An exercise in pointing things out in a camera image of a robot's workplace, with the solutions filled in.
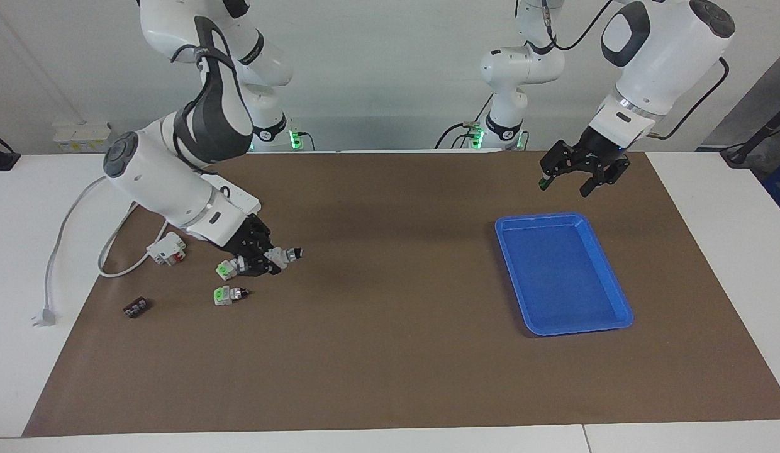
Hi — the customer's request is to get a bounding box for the white power strip cable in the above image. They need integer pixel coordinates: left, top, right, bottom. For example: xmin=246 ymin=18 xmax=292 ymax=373
xmin=45 ymin=176 xmax=153 ymax=310

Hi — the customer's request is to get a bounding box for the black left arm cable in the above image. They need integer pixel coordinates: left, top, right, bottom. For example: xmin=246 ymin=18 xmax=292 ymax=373
xmin=541 ymin=0 xmax=730 ymax=140

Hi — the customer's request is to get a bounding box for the black stand with cables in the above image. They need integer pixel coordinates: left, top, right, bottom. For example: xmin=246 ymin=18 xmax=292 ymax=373
xmin=720 ymin=101 xmax=780 ymax=167

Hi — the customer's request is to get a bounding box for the white-backed selector switch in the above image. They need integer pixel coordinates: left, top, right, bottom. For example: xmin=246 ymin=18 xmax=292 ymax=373
xmin=266 ymin=247 xmax=303 ymax=269

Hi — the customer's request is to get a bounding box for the blue plastic tray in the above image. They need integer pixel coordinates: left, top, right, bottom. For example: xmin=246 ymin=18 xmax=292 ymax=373
xmin=494 ymin=212 xmax=635 ymax=337

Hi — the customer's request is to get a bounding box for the white red circuit breaker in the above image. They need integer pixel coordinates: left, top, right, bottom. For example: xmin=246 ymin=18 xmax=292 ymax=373
xmin=146 ymin=231 xmax=187 ymax=267

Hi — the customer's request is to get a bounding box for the black arm base cable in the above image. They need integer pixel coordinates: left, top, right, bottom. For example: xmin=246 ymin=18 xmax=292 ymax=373
xmin=435 ymin=94 xmax=494 ymax=150

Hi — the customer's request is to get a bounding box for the brown table mat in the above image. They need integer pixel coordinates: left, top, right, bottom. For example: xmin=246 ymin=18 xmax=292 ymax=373
xmin=22 ymin=151 xmax=780 ymax=438

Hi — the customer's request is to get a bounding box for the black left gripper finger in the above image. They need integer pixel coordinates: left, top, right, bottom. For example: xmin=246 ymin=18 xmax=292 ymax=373
xmin=539 ymin=142 xmax=570 ymax=191
xmin=579 ymin=157 xmax=631 ymax=198

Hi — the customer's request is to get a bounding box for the black clamp mount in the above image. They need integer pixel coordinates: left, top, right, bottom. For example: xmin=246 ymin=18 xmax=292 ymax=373
xmin=0 ymin=131 xmax=21 ymax=172

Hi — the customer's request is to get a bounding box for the white wall socket box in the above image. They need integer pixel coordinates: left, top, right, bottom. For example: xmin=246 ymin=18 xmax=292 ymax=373
xmin=53 ymin=123 xmax=112 ymax=154

